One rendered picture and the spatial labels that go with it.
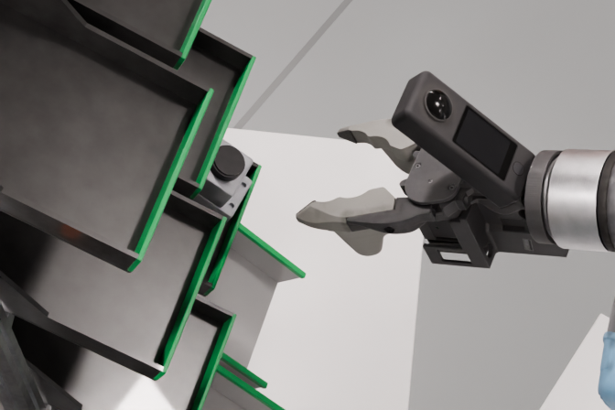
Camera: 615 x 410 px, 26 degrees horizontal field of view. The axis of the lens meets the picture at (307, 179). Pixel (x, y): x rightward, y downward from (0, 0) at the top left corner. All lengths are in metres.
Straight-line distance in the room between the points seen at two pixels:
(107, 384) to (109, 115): 0.32
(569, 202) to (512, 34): 1.90
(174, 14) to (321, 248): 0.69
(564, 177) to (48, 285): 0.38
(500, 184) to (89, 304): 0.31
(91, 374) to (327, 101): 1.70
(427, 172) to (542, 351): 1.46
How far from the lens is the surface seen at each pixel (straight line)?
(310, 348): 1.50
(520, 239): 1.05
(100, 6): 0.89
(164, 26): 0.90
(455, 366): 2.45
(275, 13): 2.87
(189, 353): 1.12
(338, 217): 1.05
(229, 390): 1.28
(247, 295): 1.36
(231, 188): 1.13
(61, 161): 0.82
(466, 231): 1.03
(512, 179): 1.00
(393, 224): 1.02
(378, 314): 1.52
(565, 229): 0.98
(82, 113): 0.84
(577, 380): 1.51
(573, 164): 0.99
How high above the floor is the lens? 2.22
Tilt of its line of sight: 58 degrees down
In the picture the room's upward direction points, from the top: straight up
